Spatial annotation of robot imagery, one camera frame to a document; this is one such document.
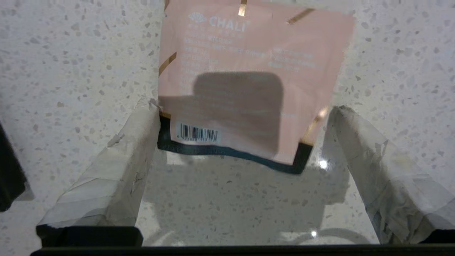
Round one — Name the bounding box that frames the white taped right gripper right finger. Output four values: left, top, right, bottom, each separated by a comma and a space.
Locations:
325, 105, 455, 245

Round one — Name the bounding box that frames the black serving tray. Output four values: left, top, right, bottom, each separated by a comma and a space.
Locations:
0, 121, 28, 212

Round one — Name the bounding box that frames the brown paper packet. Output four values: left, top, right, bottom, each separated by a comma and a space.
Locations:
157, 0, 356, 175

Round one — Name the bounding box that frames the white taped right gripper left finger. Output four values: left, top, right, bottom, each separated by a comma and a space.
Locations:
36, 96, 162, 247

